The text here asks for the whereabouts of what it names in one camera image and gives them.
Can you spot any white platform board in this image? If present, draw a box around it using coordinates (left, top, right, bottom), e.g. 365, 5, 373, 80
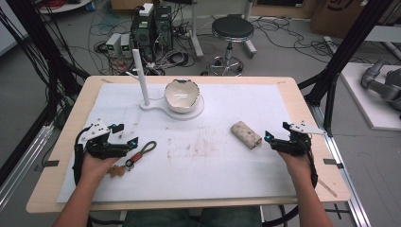
340, 61, 401, 132

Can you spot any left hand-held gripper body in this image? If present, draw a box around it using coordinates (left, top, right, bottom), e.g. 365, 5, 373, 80
77, 118, 131, 160

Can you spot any person's left hand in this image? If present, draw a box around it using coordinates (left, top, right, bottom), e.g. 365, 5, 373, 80
79, 151, 123, 187

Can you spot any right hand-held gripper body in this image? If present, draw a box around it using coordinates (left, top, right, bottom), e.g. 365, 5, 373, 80
270, 122, 327, 158

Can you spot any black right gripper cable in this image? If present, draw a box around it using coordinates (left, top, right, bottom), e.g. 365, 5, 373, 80
260, 133, 320, 227

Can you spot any grey power supply unit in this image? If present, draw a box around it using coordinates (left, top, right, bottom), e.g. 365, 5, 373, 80
105, 32, 123, 59
119, 33, 132, 58

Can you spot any black tape strip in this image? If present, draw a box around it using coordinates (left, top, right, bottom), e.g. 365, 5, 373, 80
33, 159, 61, 173
323, 158, 344, 170

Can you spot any white eggshell-shaped bowl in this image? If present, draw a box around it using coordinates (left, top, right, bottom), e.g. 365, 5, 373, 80
164, 78, 201, 114

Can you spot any tangle of floor cables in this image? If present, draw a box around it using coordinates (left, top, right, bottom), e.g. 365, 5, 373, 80
86, 3, 209, 77

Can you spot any white box device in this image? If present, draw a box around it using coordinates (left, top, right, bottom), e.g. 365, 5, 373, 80
138, 2, 155, 18

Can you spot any beige quilted key case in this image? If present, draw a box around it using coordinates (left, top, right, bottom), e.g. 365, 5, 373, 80
230, 120, 264, 150

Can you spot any keychain with olive cord loop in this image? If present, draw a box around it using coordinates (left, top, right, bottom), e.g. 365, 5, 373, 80
107, 140, 158, 178

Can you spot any brown cardboard box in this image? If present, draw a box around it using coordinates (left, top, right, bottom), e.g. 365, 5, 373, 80
309, 0, 401, 40

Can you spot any white metal stand leg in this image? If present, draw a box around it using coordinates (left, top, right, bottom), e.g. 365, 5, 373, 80
188, 0, 205, 60
241, 0, 258, 60

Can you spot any black round stool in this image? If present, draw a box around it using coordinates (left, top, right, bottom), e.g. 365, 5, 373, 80
205, 13, 255, 78

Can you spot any aluminium rail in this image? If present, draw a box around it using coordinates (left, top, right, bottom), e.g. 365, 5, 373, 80
0, 122, 55, 210
306, 102, 373, 227

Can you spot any black computer tower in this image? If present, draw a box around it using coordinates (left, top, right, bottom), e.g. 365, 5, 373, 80
153, 4, 174, 52
130, 11, 156, 62

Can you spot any white stand with pole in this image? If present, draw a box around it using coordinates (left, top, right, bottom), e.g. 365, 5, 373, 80
125, 48, 205, 122

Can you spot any light wooden table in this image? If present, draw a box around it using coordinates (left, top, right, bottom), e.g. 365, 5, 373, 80
26, 75, 352, 215

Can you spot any person's right hand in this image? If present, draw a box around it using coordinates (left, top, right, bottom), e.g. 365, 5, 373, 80
277, 150, 317, 187

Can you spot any white table mat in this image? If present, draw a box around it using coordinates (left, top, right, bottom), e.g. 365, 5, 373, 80
57, 82, 299, 204

